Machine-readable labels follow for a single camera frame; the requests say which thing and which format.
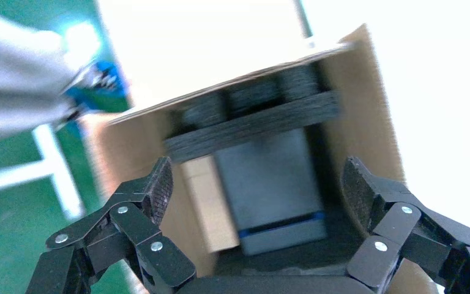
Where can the white pipe frame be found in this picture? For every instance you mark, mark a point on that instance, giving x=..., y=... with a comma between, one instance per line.
x=52, y=162

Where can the person in yellow coat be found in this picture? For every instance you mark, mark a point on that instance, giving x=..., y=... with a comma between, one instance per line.
x=24, y=81

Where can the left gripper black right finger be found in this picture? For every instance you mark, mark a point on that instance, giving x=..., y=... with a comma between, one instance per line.
x=397, y=215

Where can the black ribbed foam block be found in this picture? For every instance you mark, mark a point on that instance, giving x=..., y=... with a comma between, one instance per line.
x=255, y=95

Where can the large cardboard box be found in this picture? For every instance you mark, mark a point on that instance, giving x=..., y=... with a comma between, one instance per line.
x=364, y=121

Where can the small cardboard box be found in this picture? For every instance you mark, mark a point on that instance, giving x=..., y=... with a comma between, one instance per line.
x=210, y=211

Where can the grey box with blue stripe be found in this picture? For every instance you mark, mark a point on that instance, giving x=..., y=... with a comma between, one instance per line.
x=271, y=186

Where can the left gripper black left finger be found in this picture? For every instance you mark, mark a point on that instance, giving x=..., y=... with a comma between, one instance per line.
x=137, y=227

